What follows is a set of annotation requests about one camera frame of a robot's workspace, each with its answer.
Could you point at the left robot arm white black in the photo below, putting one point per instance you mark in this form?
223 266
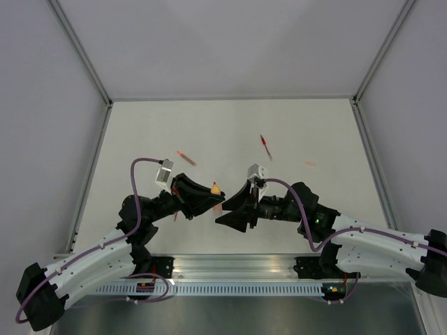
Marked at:
45 293

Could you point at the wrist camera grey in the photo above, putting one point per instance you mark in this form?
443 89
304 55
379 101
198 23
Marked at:
256 171
163 175

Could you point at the aluminium frame left post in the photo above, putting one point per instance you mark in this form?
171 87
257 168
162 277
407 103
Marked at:
81 53

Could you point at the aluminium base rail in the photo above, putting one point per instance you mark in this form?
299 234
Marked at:
230 267

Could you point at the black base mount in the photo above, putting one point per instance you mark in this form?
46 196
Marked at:
162 265
313 267

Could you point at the orange marker cap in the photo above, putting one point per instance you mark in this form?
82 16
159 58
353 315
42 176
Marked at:
217 209

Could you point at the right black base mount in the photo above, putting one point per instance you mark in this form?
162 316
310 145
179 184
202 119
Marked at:
313 267

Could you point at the aluminium frame post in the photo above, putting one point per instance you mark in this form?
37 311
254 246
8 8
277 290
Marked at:
81 53
385 47

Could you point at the aluminium frame right post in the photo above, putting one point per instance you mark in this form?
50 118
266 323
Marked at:
385 47

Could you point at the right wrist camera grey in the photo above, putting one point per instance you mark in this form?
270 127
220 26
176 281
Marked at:
256 171

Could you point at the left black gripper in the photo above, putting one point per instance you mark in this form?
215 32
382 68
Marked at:
193 197

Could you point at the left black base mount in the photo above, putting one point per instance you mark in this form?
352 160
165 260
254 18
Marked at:
162 265

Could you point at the slim orange-tip pen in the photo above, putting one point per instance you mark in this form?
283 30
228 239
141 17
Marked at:
186 158

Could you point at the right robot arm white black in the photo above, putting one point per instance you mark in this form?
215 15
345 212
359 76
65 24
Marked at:
345 246

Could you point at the white slotted cable duct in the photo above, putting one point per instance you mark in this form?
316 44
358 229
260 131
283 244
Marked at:
211 289

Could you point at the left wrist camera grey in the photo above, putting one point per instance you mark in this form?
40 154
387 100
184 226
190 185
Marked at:
163 175

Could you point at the red thin pen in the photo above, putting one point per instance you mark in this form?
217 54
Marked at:
264 143

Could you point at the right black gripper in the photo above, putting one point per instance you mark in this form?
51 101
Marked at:
245 207

